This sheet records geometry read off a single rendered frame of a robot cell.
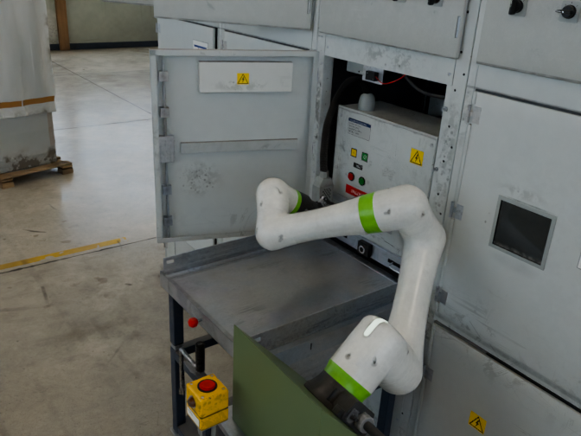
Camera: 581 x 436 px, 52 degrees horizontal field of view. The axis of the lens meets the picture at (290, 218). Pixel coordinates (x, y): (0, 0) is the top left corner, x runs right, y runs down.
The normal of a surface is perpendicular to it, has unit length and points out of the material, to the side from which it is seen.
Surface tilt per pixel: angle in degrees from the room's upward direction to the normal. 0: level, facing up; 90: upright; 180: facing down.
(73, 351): 0
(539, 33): 90
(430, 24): 90
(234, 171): 90
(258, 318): 0
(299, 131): 90
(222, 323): 0
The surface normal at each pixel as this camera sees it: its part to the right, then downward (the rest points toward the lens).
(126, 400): 0.05, -0.92
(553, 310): -0.80, 0.20
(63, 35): 0.59, 0.35
